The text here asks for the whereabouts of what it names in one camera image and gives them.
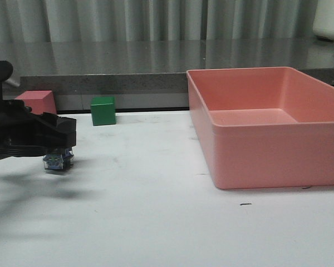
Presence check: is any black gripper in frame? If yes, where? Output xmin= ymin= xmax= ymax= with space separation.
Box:
xmin=0 ymin=61 xmax=77 ymax=160

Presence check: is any yellow push button switch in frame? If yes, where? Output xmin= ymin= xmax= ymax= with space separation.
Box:
xmin=43 ymin=147 xmax=74 ymax=170

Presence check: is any pink cube block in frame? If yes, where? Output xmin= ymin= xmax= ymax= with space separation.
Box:
xmin=15 ymin=90 xmax=57 ymax=115

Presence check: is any green cube block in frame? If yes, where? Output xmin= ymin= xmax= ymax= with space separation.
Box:
xmin=90 ymin=97 xmax=116 ymax=126

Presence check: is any grey curtain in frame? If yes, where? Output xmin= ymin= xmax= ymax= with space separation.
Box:
xmin=0 ymin=1 xmax=317 ymax=43

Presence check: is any dark grey stone counter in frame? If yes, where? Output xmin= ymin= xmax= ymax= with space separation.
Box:
xmin=0 ymin=38 xmax=334 ymax=116

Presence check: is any pink plastic bin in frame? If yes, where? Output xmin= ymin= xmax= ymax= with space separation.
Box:
xmin=186 ymin=67 xmax=334 ymax=189

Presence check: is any white kitchen appliance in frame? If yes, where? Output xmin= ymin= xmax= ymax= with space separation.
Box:
xmin=312 ymin=0 xmax=334 ymax=41

